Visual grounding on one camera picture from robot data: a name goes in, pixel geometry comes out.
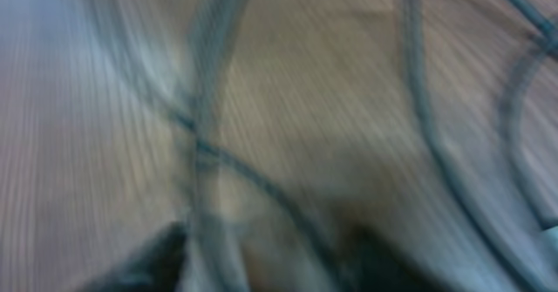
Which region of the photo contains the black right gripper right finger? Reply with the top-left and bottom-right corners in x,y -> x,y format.
345,227 -> 436,292

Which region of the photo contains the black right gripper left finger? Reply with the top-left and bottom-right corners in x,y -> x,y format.
82,222 -> 188,292

